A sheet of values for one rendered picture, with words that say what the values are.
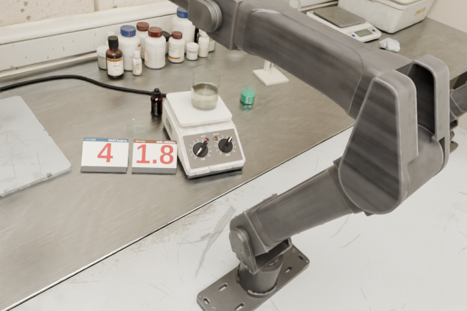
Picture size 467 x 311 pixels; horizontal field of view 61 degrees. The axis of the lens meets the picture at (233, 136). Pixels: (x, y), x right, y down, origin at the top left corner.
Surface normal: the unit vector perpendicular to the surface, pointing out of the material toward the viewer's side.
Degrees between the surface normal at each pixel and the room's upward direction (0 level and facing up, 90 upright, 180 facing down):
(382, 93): 90
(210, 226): 0
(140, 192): 0
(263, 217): 78
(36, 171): 0
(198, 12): 90
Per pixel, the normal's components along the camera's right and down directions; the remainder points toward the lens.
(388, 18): -0.72, 0.40
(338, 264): 0.13, -0.78
